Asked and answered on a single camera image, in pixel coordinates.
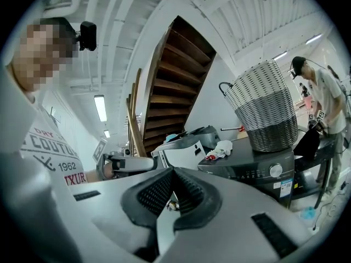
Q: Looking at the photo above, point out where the person in white t-shirt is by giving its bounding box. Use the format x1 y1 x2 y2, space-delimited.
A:
19 90 88 187

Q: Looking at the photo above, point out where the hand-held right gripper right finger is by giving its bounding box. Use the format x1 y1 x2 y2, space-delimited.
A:
167 167 313 263

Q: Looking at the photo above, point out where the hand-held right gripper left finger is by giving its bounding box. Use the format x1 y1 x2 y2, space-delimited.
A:
67 167 174 263

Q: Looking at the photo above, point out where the brown wooden staircase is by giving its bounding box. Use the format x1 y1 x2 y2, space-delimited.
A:
125 15 218 158

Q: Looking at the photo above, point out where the person's head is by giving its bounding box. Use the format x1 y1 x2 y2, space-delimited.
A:
10 16 80 93

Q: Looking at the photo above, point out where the white and grey cleaning robot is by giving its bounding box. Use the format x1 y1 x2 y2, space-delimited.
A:
150 135 207 172

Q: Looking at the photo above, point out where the black garment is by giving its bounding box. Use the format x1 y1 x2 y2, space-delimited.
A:
292 126 321 158

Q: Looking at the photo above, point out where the woven laundry basket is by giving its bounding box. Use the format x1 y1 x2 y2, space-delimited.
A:
218 60 299 153

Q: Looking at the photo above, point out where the black head camera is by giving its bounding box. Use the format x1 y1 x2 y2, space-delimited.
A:
74 21 98 52

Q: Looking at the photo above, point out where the black washing machine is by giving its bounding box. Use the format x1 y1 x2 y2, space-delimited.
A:
197 137 296 210

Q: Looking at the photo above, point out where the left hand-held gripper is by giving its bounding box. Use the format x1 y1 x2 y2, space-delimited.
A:
93 139 156 181

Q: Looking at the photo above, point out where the white crumpled garment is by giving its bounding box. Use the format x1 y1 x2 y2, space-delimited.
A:
205 140 234 161

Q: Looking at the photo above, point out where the black table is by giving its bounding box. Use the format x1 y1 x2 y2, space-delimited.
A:
292 130 338 210

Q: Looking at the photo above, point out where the person's left forearm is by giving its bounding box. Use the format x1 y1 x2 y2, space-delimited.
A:
82 170 103 184

